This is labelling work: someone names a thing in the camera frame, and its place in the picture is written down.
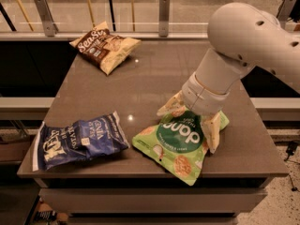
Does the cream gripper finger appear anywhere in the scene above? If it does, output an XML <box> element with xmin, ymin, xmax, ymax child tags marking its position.
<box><xmin>157</xmin><ymin>91</ymin><xmax>185</xmax><ymax>116</ymax></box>
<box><xmin>201</xmin><ymin>112</ymin><xmax>220</xmax><ymax>154</ymax></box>

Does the grey table cabinet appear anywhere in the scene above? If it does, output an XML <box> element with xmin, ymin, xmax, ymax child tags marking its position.
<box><xmin>34</xmin><ymin>177</ymin><xmax>273</xmax><ymax>225</ymax></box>

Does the metal railing post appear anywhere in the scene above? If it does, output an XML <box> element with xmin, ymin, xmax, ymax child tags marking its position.
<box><xmin>34</xmin><ymin>0</ymin><xmax>58</xmax><ymax>37</ymax></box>
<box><xmin>277</xmin><ymin>0</ymin><xmax>297</xmax><ymax>28</ymax></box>
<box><xmin>158</xmin><ymin>0</ymin><xmax>171</xmax><ymax>38</ymax></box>

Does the metal railing post middle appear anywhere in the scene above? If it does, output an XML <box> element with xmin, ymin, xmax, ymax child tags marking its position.
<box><xmin>158</xmin><ymin>0</ymin><xmax>171</xmax><ymax>38</ymax></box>

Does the blue potato chip bag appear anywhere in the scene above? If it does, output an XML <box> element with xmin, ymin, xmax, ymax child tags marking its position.
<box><xmin>32</xmin><ymin>112</ymin><xmax>129</xmax><ymax>172</ymax></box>

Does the brown chip bag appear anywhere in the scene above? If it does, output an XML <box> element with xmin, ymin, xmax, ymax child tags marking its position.
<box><xmin>70</xmin><ymin>22</ymin><xmax>142</xmax><ymax>75</ymax></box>

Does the metal railing post right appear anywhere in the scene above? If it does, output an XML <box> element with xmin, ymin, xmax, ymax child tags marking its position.
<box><xmin>277</xmin><ymin>0</ymin><xmax>297</xmax><ymax>28</ymax></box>

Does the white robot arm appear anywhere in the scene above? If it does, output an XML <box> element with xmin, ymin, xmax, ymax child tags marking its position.
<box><xmin>157</xmin><ymin>3</ymin><xmax>300</xmax><ymax>153</ymax></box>

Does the green rice chip bag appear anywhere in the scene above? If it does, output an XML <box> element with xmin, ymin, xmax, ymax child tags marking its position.
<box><xmin>131</xmin><ymin>108</ymin><xmax>230</xmax><ymax>187</ymax></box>

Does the metal railing post left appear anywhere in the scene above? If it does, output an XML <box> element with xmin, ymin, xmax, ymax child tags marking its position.
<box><xmin>34</xmin><ymin>0</ymin><xmax>58</xmax><ymax>37</ymax></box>

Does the black cable on floor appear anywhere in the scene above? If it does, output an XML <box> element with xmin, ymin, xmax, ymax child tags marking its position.
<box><xmin>282</xmin><ymin>141</ymin><xmax>300</xmax><ymax>192</ymax></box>

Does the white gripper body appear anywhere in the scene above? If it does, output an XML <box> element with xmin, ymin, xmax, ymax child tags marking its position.
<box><xmin>182</xmin><ymin>73</ymin><xmax>233</xmax><ymax>115</ymax></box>

